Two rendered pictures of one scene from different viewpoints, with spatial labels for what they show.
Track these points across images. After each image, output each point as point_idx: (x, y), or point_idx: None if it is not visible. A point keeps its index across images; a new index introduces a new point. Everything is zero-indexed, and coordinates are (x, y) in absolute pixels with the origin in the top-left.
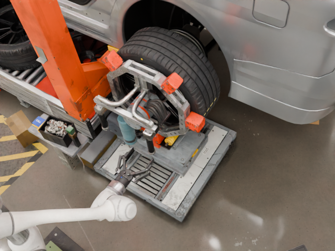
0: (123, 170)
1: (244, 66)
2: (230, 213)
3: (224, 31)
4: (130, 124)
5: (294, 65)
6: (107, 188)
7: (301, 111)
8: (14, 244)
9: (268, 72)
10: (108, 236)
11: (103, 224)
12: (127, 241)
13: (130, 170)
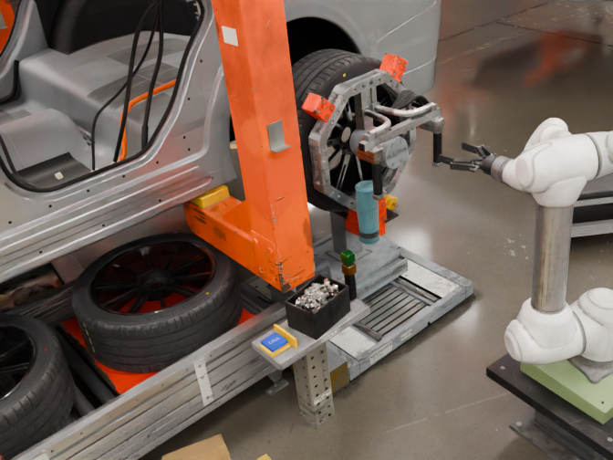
0: (476, 160)
1: (379, 48)
2: (467, 253)
3: (357, 12)
4: (395, 161)
5: (418, 4)
6: (506, 163)
7: (431, 64)
8: (564, 307)
9: (400, 35)
10: (482, 374)
11: (460, 379)
12: (494, 351)
13: (477, 157)
